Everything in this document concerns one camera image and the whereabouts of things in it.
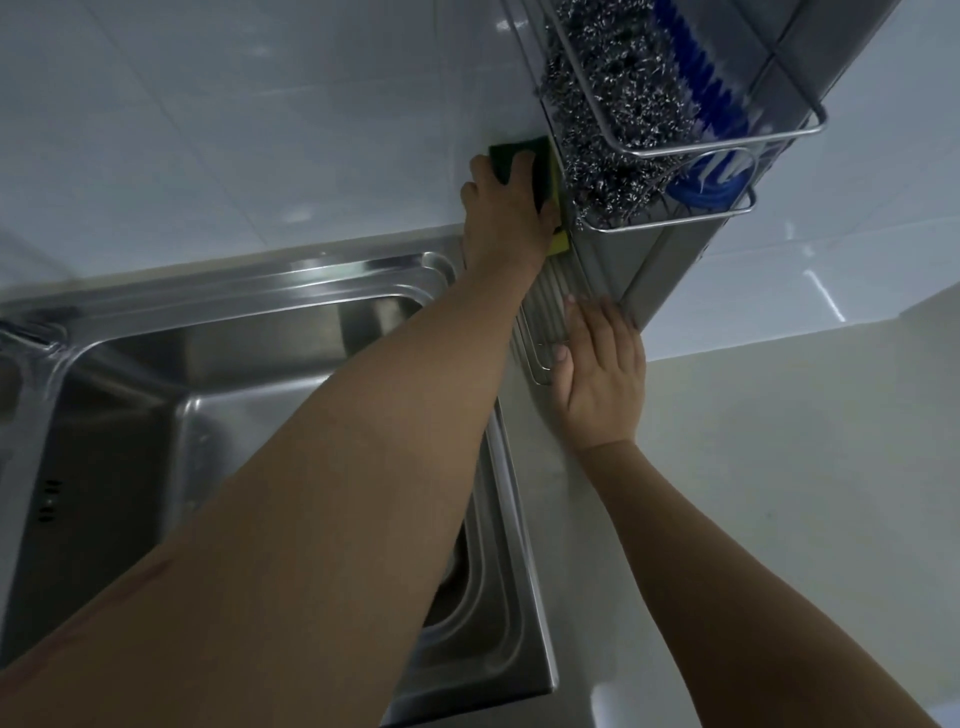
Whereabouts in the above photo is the person's left hand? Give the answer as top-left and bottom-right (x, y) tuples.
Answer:
(459, 149), (564, 276)

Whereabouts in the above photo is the person's right hand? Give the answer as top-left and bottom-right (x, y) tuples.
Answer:
(552, 294), (648, 452)

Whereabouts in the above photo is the green and yellow sponge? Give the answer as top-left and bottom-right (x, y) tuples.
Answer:
(488, 135), (573, 261)

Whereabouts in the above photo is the person's left forearm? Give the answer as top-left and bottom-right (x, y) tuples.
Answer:
(0, 253), (543, 728)

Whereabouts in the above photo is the person's right forearm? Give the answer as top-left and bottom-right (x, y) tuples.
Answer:
(576, 438), (943, 728)

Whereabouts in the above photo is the steel wool scrubber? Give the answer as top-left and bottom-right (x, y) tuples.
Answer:
(533, 0), (703, 228)

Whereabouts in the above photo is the blue bristle brush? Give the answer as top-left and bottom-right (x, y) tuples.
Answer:
(651, 0), (775, 213)

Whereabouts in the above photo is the stainless steel sink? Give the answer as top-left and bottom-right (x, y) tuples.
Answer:
(0, 231), (561, 726)

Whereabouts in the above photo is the stainless steel wire rack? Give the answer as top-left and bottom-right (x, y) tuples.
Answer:
(501, 0), (905, 388)

